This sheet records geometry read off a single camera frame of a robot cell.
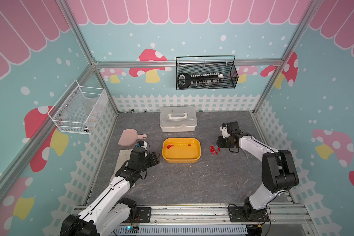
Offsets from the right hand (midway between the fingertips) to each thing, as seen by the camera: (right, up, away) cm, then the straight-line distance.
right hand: (219, 142), depth 95 cm
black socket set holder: (-22, +39, -6) cm, 45 cm away
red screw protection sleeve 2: (-1, -7, +1) cm, 8 cm away
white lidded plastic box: (-27, +15, +4) cm, 31 cm away
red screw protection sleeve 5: (-19, -3, +5) cm, 20 cm away
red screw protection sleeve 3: (+1, -5, +4) cm, 6 cm away
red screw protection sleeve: (-3, -5, +4) cm, 7 cm away
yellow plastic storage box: (-24, -5, +2) cm, 25 cm away
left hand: (-38, -8, -12) cm, 41 cm away
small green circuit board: (-49, -41, -23) cm, 68 cm away
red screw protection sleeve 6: (-33, -3, +4) cm, 33 cm away
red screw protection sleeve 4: (-4, -8, +1) cm, 9 cm away
